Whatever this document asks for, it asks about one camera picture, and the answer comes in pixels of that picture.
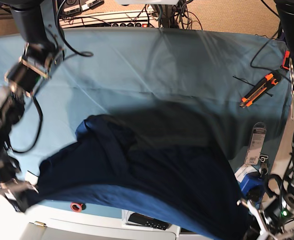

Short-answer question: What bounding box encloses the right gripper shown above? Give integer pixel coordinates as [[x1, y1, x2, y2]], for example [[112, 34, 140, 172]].
[[0, 155, 21, 189]]

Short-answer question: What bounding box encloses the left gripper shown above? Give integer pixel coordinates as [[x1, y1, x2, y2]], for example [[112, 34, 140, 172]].
[[264, 189, 294, 230]]

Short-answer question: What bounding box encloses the blue t-shirt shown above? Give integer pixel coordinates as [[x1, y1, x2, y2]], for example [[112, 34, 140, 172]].
[[25, 115, 250, 240]]

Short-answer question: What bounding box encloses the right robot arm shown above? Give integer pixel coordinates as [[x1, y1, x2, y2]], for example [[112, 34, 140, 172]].
[[0, 0, 65, 189]]

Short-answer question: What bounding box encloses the white notepad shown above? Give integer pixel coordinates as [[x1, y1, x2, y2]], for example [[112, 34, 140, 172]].
[[25, 171, 39, 186]]

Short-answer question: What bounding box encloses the blue box with black knob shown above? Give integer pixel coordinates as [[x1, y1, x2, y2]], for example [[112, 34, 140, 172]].
[[239, 172, 264, 203]]

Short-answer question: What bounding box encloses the white paper tag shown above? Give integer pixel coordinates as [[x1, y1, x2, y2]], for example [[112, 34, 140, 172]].
[[234, 164, 256, 183]]

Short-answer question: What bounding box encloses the clear blister pack with label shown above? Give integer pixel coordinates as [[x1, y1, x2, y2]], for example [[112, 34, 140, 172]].
[[244, 122, 266, 165]]

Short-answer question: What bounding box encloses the red tape roll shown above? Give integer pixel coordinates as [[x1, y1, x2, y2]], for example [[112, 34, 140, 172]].
[[70, 202, 86, 213]]

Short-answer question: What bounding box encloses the black zip tie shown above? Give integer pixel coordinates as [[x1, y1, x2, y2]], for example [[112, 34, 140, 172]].
[[232, 75, 273, 97]]

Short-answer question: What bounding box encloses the light blue table cloth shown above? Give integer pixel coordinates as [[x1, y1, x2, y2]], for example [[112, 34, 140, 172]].
[[0, 26, 294, 223]]

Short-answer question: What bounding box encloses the orange black utility knife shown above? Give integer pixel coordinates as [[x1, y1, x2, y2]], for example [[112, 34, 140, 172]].
[[239, 70, 281, 108]]

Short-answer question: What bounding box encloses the black remote control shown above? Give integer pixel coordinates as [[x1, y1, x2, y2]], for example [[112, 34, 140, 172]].
[[128, 212, 171, 230]]

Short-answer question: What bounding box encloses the orange black clamp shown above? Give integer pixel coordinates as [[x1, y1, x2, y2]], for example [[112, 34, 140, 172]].
[[280, 50, 290, 72]]

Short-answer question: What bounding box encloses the white power strip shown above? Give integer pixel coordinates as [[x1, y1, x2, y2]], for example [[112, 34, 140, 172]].
[[60, 10, 159, 29]]

